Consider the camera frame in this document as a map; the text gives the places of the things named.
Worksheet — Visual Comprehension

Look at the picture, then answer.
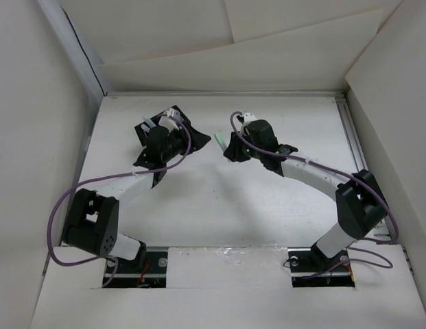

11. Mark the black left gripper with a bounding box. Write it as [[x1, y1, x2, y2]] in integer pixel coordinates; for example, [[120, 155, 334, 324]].
[[161, 122, 210, 163]]

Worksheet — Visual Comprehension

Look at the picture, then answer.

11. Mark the blue highlighter marker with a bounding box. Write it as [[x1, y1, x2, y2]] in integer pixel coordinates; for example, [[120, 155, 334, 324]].
[[144, 118, 156, 128]]

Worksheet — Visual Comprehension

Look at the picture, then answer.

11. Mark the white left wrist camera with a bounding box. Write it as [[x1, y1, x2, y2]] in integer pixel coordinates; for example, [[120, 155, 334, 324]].
[[158, 106, 180, 131]]

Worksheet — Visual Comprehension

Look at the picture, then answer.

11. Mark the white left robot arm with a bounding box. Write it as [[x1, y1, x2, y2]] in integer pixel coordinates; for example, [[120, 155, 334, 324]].
[[62, 123, 211, 272]]

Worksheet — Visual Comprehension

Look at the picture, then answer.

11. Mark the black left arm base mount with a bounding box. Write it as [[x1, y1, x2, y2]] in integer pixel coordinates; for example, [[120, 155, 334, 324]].
[[102, 243, 169, 289]]

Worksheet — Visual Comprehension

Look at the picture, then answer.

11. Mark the green highlighter marker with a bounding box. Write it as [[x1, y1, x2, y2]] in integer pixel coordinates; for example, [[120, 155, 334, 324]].
[[214, 133, 227, 151]]

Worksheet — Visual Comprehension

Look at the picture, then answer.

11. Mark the aluminium rail right edge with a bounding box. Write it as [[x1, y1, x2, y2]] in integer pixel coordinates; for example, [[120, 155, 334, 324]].
[[335, 92, 392, 243]]

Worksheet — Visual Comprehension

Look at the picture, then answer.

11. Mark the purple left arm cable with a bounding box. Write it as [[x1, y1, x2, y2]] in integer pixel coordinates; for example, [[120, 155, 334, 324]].
[[47, 114, 193, 287]]

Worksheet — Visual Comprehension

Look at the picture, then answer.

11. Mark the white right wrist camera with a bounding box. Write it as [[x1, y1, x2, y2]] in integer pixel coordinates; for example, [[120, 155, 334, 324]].
[[237, 112, 257, 125]]

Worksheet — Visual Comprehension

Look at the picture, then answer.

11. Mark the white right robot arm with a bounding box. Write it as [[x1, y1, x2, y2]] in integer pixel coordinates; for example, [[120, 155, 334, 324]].
[[224, 113, 388, 270]]

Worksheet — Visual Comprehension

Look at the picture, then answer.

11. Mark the black two-compartment organizer box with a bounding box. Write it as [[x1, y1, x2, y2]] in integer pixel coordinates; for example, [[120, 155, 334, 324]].
[[134, 105, 191, 147]]

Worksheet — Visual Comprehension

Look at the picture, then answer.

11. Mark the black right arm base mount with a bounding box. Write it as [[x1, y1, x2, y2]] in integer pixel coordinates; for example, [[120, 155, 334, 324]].
[[283, 247, 355, 288]]

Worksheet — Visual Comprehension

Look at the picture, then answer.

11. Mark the aluminium rail edge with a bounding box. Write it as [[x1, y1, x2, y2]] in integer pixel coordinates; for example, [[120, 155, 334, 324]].
[[335, 92, 392, 243], [107, 90, 345, 98]]

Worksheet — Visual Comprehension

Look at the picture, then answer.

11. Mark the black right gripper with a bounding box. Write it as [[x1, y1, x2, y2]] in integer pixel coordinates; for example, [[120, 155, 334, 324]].
[[224, 129, 264, 162]]

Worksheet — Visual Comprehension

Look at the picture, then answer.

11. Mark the aluminium rail back edge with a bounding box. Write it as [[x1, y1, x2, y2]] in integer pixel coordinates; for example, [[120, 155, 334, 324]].
[[107, 90, 345, 98]]

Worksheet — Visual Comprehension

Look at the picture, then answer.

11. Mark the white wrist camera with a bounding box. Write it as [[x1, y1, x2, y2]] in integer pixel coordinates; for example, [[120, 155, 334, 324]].
[[237, 112, 257, 125], [158, 106, 180, 131]]

